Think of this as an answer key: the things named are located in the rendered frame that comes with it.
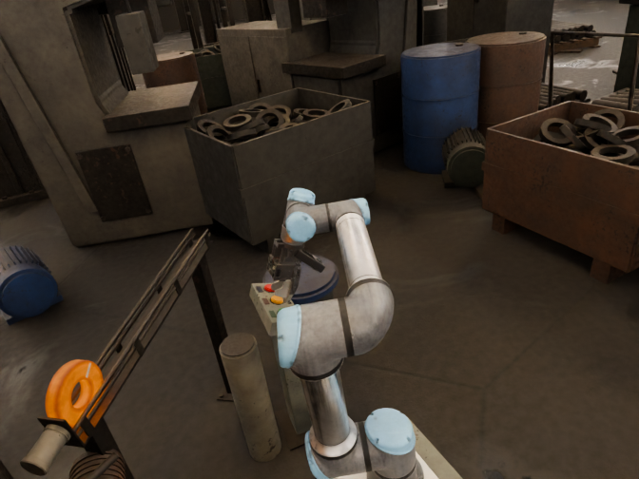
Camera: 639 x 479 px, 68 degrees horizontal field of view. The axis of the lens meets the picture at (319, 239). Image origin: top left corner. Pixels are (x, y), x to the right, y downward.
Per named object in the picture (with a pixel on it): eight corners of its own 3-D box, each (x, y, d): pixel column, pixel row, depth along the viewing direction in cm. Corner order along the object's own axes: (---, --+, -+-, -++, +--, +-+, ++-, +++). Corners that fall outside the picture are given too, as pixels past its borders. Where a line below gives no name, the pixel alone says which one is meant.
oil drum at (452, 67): (428, 182, 363) (428, 59, 319) (390, 159, 412) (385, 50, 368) (492, 162, 380) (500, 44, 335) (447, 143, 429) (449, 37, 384)
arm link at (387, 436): (422, 474, 116) (420, 440, 109) (368, 484, 117) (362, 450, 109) (410, 432, 127) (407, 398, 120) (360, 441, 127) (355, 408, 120)
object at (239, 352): (254, 468, 170) (222, 362, 144) (245, 442, 180) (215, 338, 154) (285, 454, 174) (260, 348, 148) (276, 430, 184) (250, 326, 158)
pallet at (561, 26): (600, 47, 699) (605, 23, 684) (551, 55, 689) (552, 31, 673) (550, 38, 802) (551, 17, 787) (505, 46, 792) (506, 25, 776)
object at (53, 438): (28, 474, 105) (14, 460, 101) (54, 436, 112) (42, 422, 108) (50, 478, 103) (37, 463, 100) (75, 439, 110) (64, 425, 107)
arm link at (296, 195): (289, 193, 128) (288, 184, 136) (281, 230, 132) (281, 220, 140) (318, 199, 129) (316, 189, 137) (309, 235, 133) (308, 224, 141)
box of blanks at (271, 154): (256, 262, 291) (229, 142, 252) (199, 220, 351) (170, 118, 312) (378, 204, 340) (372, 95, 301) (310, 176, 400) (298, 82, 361)
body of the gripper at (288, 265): (265, 270, 144) (272, 234, 139) (292, 270, 148) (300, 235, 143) (273, 283, 138) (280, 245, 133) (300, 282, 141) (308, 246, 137)
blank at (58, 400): (82, 428, 119) (93, 429, 118) (35, 426, 105) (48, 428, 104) (99, 364, 125) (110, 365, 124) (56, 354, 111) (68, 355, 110)
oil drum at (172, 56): (164, 149, 513) (139, 64, 468) (159, 136, 562) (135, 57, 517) (218, 137, 529) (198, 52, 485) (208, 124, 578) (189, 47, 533)
